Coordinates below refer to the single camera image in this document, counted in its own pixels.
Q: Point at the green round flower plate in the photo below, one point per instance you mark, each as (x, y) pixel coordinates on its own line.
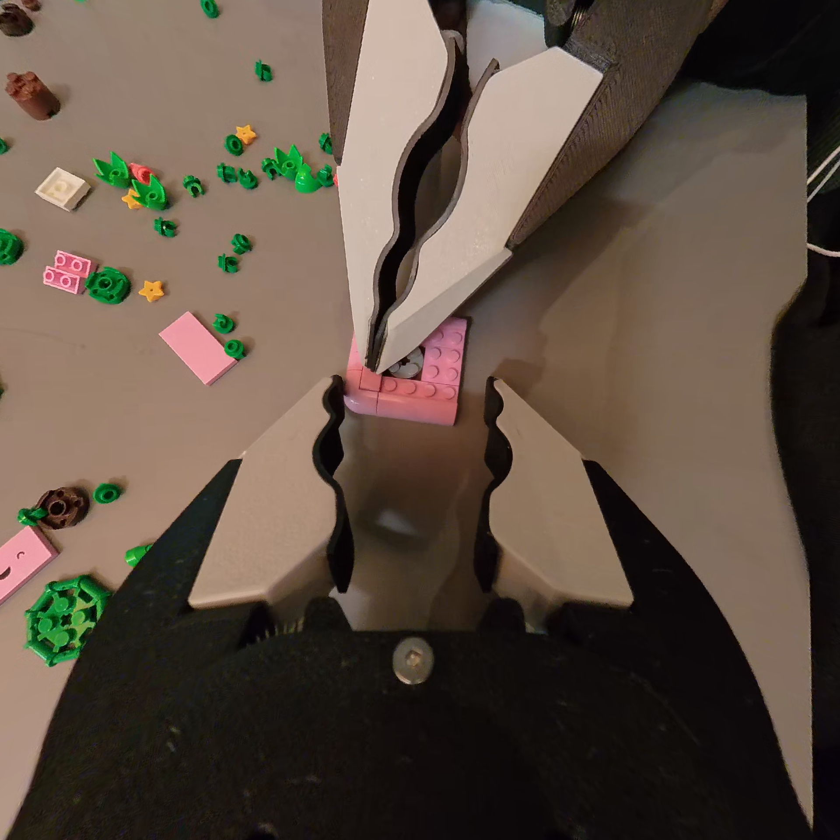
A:
(10, 247)
(108, 287)

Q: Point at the brown round brick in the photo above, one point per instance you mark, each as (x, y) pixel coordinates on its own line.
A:
(33, 95)

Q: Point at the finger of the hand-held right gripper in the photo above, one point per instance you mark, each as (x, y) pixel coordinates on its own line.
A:
(525, 144)
(387, 98)

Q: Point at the pink face tile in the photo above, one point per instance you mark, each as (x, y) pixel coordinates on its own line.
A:
(19, 564)

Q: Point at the small pink plate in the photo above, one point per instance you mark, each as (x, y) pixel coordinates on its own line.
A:
(73, 262)
(64, 279)

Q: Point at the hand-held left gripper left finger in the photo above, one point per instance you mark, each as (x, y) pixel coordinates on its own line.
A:
(275, 525)

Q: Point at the pink curved brick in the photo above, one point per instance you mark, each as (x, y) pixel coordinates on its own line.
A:
(413, 401)
(358, 401)

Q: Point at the green spiky leaf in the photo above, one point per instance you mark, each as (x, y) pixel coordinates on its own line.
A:
(289, 161)
(152, 192)
(113, 170)

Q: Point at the green cone piece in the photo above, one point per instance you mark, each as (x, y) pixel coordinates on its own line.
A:
(306, 180)

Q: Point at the green stick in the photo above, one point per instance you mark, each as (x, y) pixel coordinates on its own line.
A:
(138, 554)

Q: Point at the scattered small green clips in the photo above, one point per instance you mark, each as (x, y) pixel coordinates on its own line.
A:
(235, 349)

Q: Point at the green clip piece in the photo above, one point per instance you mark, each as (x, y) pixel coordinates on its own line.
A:
(29, 516)

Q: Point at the small red piece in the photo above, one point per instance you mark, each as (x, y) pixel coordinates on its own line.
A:
(141, 172)

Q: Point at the green web piece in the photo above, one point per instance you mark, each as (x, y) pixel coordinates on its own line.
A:
(65, 620)

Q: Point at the person's right hand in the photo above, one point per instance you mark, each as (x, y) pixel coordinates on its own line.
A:
(451, 13)

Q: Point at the large pink smooth tile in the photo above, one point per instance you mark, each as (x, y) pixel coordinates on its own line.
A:
(197, 348)

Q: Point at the brown round plate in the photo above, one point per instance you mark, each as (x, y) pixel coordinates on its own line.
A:
(60, 507)

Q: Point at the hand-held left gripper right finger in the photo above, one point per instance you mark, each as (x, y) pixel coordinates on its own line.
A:
(558, 531)

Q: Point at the white square tile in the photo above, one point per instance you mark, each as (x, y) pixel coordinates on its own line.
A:
(62, 189)

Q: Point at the dark brown round piece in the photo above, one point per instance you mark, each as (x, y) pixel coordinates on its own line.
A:
(14, 21)

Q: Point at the pink studded plate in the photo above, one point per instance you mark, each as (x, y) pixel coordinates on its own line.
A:
(449, 348)

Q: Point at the grey round tile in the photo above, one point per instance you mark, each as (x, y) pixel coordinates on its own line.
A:
(410, 366)

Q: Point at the yellow star piece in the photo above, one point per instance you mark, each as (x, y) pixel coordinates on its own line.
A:
(151, 290)
(246, 134)
(132, 199)

